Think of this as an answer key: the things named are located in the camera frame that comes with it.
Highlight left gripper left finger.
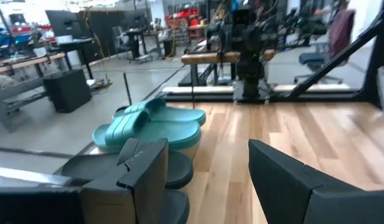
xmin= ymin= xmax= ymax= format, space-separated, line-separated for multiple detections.
xmin=81 ymin=138 xmax=169 ymax=224

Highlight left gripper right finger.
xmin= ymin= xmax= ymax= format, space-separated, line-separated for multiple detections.
xmin=248 ymin=139 xmax=384 ymax=224

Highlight black rubber slide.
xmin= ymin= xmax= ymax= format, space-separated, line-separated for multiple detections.
xmin=157 ymin=189 xmax=190 ymax=224
xmin=54 ymin=138 xmax=194 ymax=190

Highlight teal rubber slide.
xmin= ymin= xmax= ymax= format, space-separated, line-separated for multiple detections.
xmin=91 ymin=110 xmax=202 ymax=154
xmin=112 ymin=98 xmax=207 ymax=127

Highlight black computer tower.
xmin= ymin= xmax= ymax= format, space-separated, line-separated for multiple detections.
xmin=43 ymin=68 xmax=93 ymax=113

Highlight dark office chair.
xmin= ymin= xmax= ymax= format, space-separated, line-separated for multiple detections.
xmin=293 ymin=9 xmax=357 ymax=85

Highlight black trash bin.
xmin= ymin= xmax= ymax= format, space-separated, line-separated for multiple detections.
xmin=162 ymin=39 xmax=177 ymax=58

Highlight wooden slab bench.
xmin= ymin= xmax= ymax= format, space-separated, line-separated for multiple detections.
xmin=180 ymin=49 xmax=276 ymax=87

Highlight large black panel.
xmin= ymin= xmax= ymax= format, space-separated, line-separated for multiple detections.
xmin=78 ymin=9 xmax=127 ymax=63

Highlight black desk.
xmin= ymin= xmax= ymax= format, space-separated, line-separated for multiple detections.
xmin=57 ymin=37 xmax=95 ymax=80

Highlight maroon jacket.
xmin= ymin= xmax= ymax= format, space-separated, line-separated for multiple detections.
xmin=328 ymin=9 xmax=357 ymax=59

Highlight grey desk with wooden top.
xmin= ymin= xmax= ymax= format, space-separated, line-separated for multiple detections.
xmin=0 ymin=52 xmax=67 ymax=133

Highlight red storage bins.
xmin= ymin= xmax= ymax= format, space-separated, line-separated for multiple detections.
xmin=164 ymin=7 xmax=201 ymax=28

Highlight blue storage bins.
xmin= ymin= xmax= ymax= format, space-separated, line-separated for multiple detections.
xmin=0 ymin=26 xmax=32 ymax=47

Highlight black station frame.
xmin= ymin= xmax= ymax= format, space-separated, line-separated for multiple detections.
xmin=162 ymin=0 xmax=384 ymax=108

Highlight black monitor with stand mount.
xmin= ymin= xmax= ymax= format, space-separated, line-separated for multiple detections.
xmin=44 ymin=9 xmax=87 ymax=40

